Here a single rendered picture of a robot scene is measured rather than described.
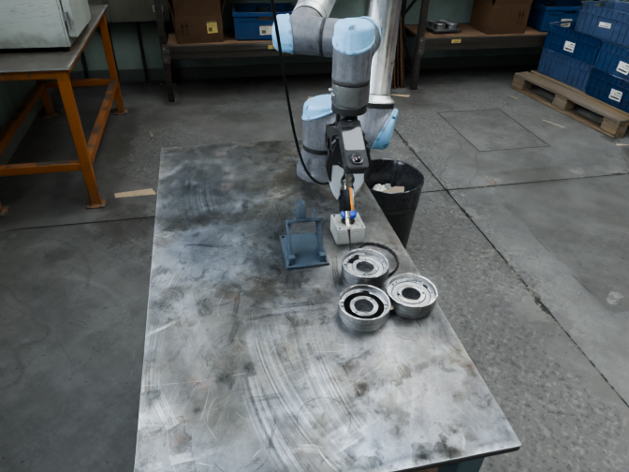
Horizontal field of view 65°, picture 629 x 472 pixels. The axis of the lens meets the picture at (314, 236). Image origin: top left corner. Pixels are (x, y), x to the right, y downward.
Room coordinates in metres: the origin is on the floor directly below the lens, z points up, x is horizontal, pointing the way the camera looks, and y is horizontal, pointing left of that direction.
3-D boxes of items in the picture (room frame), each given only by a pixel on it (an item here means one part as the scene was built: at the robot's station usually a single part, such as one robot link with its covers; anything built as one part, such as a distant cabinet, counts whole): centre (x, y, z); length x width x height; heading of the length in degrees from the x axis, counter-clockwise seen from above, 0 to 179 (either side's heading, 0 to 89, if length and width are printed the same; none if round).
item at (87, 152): (3.01, 1.66, 0.39); 1.50 x 0.62 x 0.78; 13
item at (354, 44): (0.96, -0.06, 1.26); 0.09 x 0.08 x 0.11; 167
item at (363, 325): (0.74, -0.10, 0.82); 0.10 x 0.10 x 0.04
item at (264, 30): (4.44, 0.48, 0.56); 0.52 x 0.38 x 0.22; 100
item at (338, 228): (1.02, -0.08, 0.82); 0.08 x 0.07 x 0.05; 13
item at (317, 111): (1.35, -0.02, 0.97); 0.13 x 0.12 x 0.14; 77
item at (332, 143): (0.97, -0.06, 1.11); 0.09 x 0.08 x 0.12; 12
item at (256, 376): (0.97, 0.09, 0.79); 1.20 x 0.60 x 0.02; 13
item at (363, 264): (0.86, -0.11, 0.82); 0.10 x 0.10 x 0.04
